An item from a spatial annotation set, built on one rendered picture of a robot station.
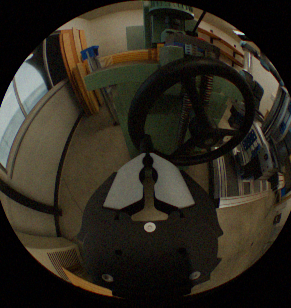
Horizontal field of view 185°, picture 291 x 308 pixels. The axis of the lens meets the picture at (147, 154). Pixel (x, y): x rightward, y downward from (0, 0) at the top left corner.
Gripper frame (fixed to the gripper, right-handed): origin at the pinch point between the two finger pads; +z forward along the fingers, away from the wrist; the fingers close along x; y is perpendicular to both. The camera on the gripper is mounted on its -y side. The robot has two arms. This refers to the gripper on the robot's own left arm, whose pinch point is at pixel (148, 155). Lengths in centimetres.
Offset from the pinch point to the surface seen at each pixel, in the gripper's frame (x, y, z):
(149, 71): 1.2, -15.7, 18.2
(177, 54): 5.9, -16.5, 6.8
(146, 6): 2, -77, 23
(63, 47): -110, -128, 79
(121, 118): -9.6, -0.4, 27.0
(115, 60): -11.6, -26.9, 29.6
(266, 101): 339, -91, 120
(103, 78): -12.1, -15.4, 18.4
